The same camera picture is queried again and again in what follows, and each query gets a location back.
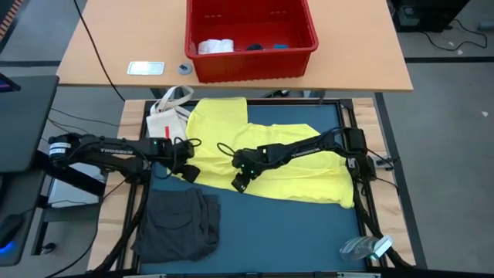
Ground black floor cable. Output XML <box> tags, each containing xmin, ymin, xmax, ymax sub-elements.
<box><xmin>419</xmin><ymin>18</ymin><xmax>489</xmax><ymax>53</ymax></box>

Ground dark grey desk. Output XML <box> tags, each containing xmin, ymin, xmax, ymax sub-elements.
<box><xmin>0</xmin><ymin>169</ymin><xmax>48</xmax><ymax>268</ymax></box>
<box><xmin>0</xmin><ymin>75</ymin><xmax>60</xmax><ymax>173</ymax></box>

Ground plywood base board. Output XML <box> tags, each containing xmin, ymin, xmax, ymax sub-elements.
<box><xmin>87</xmin><ymin>97</ymin><xmax>417</xmax><ymax>271</ymax></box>

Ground light wooden desk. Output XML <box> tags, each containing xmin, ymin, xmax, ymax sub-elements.
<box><xmin>56</xmin><ymin>0</ymin><xmax>414</xmax><ymax>93</ymax></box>

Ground black computer case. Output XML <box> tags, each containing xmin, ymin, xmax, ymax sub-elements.
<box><xmin>387</xmin><ymin>0</ymin><xmax>471</xmax><ymax>34</ymax></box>

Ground black computer mouse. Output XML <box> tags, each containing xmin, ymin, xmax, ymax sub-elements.
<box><xmin>0</xmin><ymin>214</ymin><xmax>24</xmax><ymax>256</ymax></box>

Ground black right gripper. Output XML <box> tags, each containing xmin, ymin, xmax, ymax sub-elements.
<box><xmin>230</xmin><ymin>146</ymin><xmax>271</xmax><ymax>194</ymax></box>

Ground black computer monitor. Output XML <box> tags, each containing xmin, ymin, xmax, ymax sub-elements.
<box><xmin>0</xmin><ymin>72</ymin><xmax>22</xmax><ymax>93</ymax></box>

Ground black aluminium rig frame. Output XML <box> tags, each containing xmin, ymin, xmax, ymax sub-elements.
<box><xmin>115</xmin><ymin>98</ymin><xmax>391</xmax><ymax>278</ymax></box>

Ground white cabinet box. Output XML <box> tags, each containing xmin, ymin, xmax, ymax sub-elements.
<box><xmin>46</xmin><ymin>165</ymin><xmax>108</xmax><ymax>210</ymax></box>

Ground yellow t-shirt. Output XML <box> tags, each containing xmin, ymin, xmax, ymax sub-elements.
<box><xmin>169</xmin><ymin>97</ymin><xmax>355</xmax><ymax>209</ymax></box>

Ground red plastic bin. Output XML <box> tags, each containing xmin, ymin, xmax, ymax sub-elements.
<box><xmin>184</xmin><ymin>0</ymin><xmax>320</xmax><ymax>84</ymax></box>

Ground dark grey shorts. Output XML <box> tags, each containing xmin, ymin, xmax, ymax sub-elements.
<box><xmin>130</xmin><ymin>187</ymin><xmax>222</xmax><ymax>265</ymax></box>

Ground black hanging cable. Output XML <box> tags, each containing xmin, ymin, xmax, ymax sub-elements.
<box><xmin>71</xmin><ymin>0</ymin><xmax>127</xmax><ymax>103</ymax></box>

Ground black floor frame rail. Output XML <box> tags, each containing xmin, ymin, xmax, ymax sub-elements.
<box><xmin>373</xmin><ymin>91</ymin><xmax>428</xmax><ymax>270</ymax></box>

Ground white cloth garment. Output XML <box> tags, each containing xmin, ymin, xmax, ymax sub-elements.
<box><xmin>197</xmin><ymin>38</ymin><xmax>235</xmax><ymax>56</ymax></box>

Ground black desk leg frame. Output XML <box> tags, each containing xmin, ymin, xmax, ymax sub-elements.
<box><xmin>32</xmin><ymin>149</ymin><xmax>107</xmax><ymax>256</ymax></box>

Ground black braided cable sleeve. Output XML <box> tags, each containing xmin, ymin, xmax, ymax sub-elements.
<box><xmin>353</xmin><ymin>179</ymin><xmax>412</xmax><ymax>270</ymax></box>
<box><xmin>92</xmin><ymin>181</ymin><xmax>152</xmax><ymax>273</ymax></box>

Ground orange striped strip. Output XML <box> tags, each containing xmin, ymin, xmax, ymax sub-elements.
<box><xmin>0</xmin><ymin>0</ymin><xmax>25</xmax><ymax>42</ymax></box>

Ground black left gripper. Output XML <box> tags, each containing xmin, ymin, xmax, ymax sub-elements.
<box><xmin>156</xmin><ymin>137</ymin><xmax>201</xmax><ymax>185</ymax></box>

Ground cream canvas tote bag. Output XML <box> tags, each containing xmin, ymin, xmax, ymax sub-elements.
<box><xmin>145</xmin><ymin>85</ymin><xmax>195</xmax><ymax>143</ymax></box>

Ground clear plastic bag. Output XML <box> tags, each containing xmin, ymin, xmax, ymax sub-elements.
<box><xmin>339</xmin><ymin>236</ymin><xmax>381</xmax><ymax>262</ymax></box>

